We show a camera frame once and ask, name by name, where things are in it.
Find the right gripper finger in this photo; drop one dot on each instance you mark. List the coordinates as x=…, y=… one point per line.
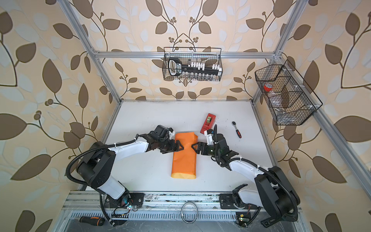
x=198, y=145
x=201, y=151

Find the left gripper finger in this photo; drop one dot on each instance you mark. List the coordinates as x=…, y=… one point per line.
x=176, y=145
x=170, y=150

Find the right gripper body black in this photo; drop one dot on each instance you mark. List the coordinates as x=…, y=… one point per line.
x=212, y=151

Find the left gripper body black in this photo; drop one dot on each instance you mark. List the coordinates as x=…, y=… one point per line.
x=164, y=144

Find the yellow orange wrapping paper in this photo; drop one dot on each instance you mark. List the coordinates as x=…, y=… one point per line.
x=184, y=162

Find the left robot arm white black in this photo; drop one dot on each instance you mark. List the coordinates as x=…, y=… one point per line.
x=93, y=167

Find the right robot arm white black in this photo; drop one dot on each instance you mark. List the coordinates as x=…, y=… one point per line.
x=272, y=191

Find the red tape dispenser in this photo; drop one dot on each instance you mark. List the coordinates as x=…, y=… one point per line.
x=208, y=123

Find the red capped plastic bottle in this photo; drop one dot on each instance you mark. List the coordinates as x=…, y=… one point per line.
x=267, y=87

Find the orange black screwdriver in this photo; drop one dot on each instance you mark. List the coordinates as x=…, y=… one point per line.
x=94, y=221

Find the ratchet wrench red handle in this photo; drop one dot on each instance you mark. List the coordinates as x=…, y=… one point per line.
x=236, y=129

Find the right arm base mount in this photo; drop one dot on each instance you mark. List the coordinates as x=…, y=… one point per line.
x=233, y=201

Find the aluminium front rail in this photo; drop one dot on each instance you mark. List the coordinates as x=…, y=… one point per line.
x=178, y=206

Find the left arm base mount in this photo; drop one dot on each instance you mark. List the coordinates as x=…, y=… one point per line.
x=135, y=199

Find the socket set black rail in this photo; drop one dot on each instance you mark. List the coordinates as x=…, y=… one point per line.
x=194, y=69

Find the black wire basket back wall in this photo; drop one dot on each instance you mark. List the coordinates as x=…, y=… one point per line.
x=208, y=55

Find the black wire basket wall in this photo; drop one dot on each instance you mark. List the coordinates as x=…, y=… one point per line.
x=292, y=100
x=208, y=55

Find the black wire basket right wall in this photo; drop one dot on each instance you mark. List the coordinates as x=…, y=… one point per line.
x=292, y=100

